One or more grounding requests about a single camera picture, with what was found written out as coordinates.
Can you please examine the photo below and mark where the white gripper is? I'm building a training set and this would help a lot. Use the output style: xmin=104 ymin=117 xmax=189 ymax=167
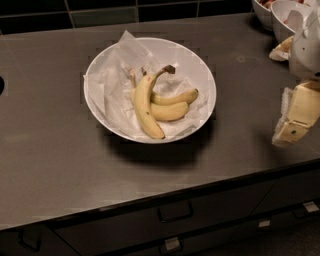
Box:
xmin=269 ymin=6 xmax=320 ymax=147

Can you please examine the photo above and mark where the long front banana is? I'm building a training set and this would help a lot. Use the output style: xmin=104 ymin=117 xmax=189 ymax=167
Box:
xmin=134 ymin=65 xmax=175 ymax=140

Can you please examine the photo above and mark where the white bowl at right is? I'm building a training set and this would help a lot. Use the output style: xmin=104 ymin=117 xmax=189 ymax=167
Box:
xmin=270 ymin=0 xmax=317 ymax=43

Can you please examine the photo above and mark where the white bowl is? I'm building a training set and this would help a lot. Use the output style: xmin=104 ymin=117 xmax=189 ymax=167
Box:
xmin=84 ymin=36 xmax=217 ymax=144
xmin=251 ymin=0 xmax=274 ymax=31
xmin=270 ymin=0 xmax=317 ymax=43

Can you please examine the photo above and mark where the white bowl at back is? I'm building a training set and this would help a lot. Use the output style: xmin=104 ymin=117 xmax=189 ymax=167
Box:
xmin=251 ymin=0 xmax=274 ymax=31

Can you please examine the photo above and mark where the back banana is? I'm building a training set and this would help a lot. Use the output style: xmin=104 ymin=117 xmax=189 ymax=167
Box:
xmin=151 ymin=88 xmax=198 ymax=106

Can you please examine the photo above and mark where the middle banana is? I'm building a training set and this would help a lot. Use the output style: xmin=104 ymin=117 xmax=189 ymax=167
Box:
xmin=151 ymin=102 xmax=189 ymax=121

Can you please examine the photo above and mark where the dark cabinet drawer front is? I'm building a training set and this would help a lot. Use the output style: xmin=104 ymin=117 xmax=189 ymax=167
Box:
xmin=50 ymin=161 xmax=320 ymax=256

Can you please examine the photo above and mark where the white paper liner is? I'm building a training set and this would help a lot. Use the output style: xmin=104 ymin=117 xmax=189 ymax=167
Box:
xmin=84 ymin=32 xmax=217 ymax=144

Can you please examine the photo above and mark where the right drawer handle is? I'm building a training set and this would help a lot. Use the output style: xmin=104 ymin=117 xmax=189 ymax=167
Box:
xmin=293 ymin=201 xmax=320 ymax=219

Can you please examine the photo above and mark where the black drawer handle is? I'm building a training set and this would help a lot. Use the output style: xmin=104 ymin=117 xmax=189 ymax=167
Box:
xmin=18 ymin=229 xmax=41 ymax=253
xmin=157 ymin=201 xmax=194 ymax=223

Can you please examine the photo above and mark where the lower drawer handle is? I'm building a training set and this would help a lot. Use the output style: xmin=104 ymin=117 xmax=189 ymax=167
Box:
xmin=159 ymin=237 xmax=183 ymax=255

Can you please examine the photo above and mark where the black left drawer handle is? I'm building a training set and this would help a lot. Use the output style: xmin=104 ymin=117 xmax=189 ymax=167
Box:
xmin=18 ymin=229 xmax=41 ymax=253

